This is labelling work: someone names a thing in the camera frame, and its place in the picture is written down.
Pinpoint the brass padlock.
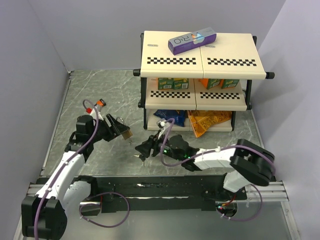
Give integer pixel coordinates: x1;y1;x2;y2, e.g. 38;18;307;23
116;116;133;140

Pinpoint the purple toothpaste box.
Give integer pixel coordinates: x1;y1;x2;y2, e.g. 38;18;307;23
168;27;217;56

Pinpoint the green yellow box left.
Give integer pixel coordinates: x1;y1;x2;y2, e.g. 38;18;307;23
157;77;174;90

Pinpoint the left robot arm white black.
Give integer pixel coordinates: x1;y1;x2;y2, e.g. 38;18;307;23
21;114;130;240

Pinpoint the green yellow box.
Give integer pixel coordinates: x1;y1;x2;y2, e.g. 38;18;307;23
173;78;189;90
157;77;174;90

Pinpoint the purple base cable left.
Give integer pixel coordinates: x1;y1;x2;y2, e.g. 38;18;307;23
79;191;131;228

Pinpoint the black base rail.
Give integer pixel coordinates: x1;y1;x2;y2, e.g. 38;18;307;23
74;175;247;213

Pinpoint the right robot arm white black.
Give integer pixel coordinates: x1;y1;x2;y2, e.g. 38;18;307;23
135;134;276;199

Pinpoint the orange snack bag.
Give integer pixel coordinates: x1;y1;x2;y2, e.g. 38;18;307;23
187;110;232;138

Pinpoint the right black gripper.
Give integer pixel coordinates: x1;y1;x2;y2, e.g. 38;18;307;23
135;129;184;161

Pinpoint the green box right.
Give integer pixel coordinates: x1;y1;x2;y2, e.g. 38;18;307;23
220;79;240;89

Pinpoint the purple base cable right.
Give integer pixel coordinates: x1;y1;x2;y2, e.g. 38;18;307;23
216;183;263;222

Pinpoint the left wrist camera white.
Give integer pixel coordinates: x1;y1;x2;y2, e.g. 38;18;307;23
85;104;103;120

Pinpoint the small orange black padlock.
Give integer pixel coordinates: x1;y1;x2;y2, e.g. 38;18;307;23
96;98;106;107

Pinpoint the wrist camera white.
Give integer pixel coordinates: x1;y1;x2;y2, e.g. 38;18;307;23
85;104;103;120
156;119;171;139

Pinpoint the beige three-tier shelf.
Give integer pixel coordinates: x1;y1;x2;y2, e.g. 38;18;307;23
133;30;275;131

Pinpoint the black-headed key bunch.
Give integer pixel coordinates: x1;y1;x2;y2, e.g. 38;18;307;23
134;154;146;167

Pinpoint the orange green box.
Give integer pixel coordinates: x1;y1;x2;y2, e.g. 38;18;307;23
198;78;221;90

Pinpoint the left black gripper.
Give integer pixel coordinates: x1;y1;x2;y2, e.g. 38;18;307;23
89;113;130;143

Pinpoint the blue snack bag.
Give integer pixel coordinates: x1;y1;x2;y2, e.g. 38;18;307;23
153;109;186;127

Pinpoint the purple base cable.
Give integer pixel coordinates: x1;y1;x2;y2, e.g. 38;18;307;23
79;191;131;228
216;183;263;222

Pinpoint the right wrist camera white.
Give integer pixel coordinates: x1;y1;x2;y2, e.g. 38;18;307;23
156;119;171;139

